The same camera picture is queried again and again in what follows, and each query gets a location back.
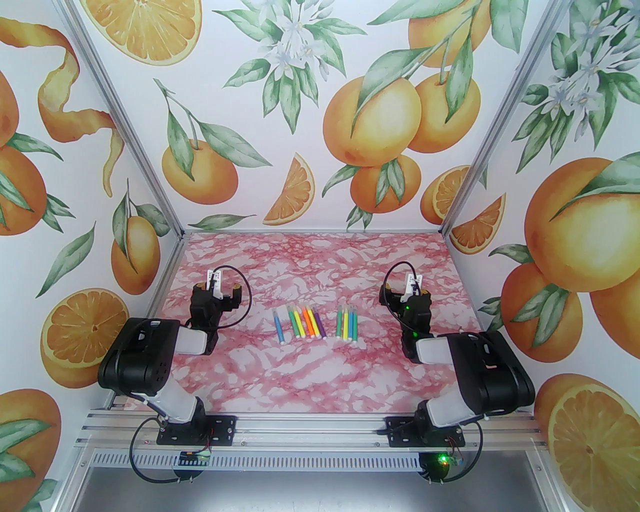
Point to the yellow marker pen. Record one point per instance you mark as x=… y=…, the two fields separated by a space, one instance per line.
x=299 y=325
x=346 y=324
x=314 y=324

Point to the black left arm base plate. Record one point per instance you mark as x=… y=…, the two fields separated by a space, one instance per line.
x=222 y=430

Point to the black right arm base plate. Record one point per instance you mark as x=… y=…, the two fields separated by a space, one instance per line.
x=400 y=432

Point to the aluminium frame post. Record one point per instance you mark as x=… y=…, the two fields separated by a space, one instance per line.
x=499 y=120
x=127 y=120

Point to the aluminium mounting rails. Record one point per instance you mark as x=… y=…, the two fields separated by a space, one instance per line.
x=310 y=430

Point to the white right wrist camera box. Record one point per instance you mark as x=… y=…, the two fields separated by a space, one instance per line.
x=413 y=287

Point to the perforated metal strip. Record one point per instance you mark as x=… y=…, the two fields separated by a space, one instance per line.
x=310 y=461

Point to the orange marker pen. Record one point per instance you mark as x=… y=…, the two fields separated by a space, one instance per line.
x=308 y=324

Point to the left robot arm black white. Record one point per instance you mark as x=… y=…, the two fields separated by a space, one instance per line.
x=140 y=355

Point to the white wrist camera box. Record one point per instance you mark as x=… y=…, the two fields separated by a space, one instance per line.
x=215 y=286
x=413 y=287

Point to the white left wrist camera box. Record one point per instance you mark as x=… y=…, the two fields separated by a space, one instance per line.
x=215 y=286

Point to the small circuit board green light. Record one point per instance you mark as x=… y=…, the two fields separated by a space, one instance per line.
x=452 y=460

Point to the black round mount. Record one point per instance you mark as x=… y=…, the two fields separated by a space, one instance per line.
x=432 y=472

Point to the small blue circuit board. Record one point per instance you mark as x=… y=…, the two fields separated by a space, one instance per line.
x=195 y=457

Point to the purple marker pen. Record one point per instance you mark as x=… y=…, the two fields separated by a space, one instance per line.
x=321 y=327

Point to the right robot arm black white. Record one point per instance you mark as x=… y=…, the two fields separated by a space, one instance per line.
x=490 y=370

